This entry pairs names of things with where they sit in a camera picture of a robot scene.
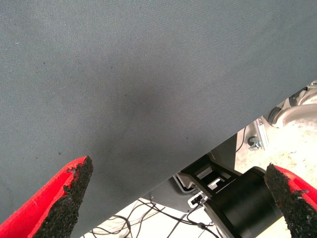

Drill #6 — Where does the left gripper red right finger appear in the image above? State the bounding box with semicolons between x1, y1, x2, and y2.
264;163;317;238

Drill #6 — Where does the black frame with cylinder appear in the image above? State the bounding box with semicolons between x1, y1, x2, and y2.
180;153;284;238

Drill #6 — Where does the dark grey table cloth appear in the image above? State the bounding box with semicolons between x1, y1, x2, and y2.
0;0;317;238

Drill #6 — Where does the grey table side panel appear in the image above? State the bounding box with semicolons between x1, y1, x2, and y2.
142;133;240;215

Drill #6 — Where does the small black caster wheel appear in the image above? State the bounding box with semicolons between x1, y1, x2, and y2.
247;135;260;147

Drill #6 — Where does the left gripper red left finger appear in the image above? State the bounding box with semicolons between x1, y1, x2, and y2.
0;155;94;238

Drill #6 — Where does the white bracket with black plug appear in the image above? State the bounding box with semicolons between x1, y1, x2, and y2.
187;194;208;207

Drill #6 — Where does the aluminium profile leg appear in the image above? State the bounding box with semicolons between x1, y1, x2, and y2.
252;118;269;151

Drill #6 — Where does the thin black floor cable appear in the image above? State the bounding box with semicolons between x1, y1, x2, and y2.
85;198;189;238
185;198;221;238

